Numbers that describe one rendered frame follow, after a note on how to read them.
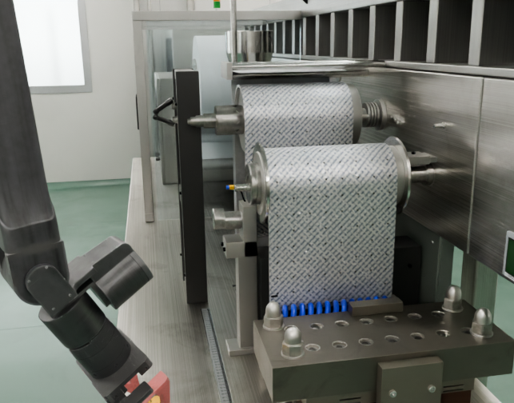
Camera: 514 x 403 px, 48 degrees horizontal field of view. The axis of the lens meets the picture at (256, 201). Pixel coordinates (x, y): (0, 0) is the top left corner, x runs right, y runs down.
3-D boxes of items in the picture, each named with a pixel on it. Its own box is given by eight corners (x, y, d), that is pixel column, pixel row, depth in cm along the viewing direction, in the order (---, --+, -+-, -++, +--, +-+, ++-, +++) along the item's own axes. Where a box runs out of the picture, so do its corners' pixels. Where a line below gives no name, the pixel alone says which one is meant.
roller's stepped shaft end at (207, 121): (187, 128, 128) (186, 113, 127) (214, 126, 129) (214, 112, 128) (188, 129, 125) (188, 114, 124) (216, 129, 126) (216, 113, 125)
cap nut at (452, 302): (438, 305, 107) (440, 281, 105) (456, 302, 107) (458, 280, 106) (448, 313, 103) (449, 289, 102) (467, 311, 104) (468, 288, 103)
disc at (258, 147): (252, 211, 115) (251, 137, 111) (254, 211, 115) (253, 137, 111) (267, 234, 101) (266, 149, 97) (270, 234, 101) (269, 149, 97)
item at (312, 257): (268, 313, 107) (268, 215, 102) (390, 301, 111) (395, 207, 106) (269, 313, 106) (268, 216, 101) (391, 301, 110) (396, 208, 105)
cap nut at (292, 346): (278, 349, 92) (278, 323, 91) (300, 346, 93) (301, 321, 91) (284, 361, 88) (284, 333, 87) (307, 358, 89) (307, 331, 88)
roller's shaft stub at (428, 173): (389, 184, 113) (390, 161, 112) (423, 181, 114) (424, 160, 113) (399, 189, 109) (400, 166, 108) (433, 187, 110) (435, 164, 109)
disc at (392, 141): (375, 203, 119) (378, 131, 116) (377, 203, 120) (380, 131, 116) (406, 224, 105) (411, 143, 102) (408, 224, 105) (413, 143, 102)
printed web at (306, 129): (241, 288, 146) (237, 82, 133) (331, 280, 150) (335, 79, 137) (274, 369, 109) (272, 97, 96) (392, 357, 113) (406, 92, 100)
